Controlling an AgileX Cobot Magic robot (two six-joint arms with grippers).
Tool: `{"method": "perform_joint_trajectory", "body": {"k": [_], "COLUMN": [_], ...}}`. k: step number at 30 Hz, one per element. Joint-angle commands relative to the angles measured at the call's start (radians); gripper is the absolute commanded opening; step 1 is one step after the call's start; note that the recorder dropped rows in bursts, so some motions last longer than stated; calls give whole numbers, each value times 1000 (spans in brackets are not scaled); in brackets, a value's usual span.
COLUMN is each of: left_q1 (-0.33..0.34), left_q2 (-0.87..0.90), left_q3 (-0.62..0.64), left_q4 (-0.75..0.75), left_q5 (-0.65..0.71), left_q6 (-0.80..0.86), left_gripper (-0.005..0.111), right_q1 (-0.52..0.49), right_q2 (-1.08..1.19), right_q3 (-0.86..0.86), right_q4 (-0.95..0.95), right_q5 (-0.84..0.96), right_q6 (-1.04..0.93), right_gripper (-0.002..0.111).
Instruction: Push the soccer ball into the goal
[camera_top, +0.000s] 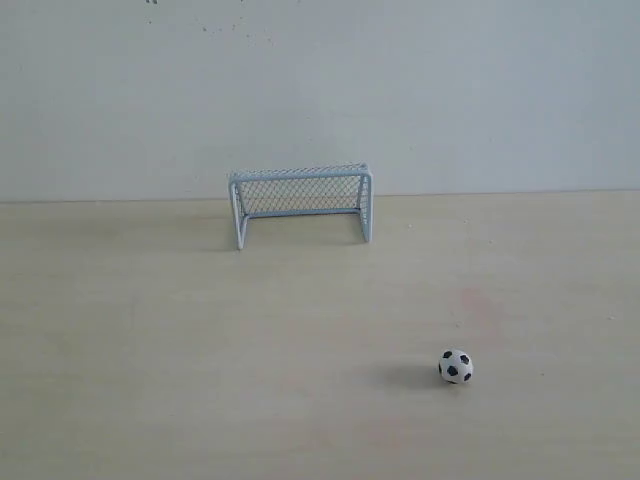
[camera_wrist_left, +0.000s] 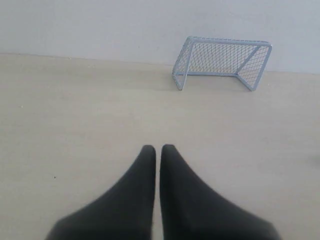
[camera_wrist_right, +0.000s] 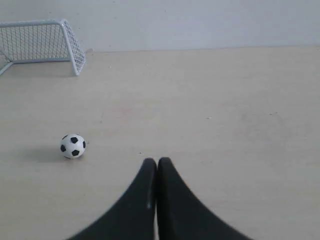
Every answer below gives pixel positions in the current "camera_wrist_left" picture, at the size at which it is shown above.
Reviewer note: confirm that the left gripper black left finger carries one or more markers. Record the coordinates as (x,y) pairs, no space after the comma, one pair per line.
(124,212)

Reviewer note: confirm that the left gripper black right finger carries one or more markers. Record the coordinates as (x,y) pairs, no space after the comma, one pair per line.
(192,210)

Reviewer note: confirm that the white mini soccer goal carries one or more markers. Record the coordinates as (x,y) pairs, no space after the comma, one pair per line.
(244,60)

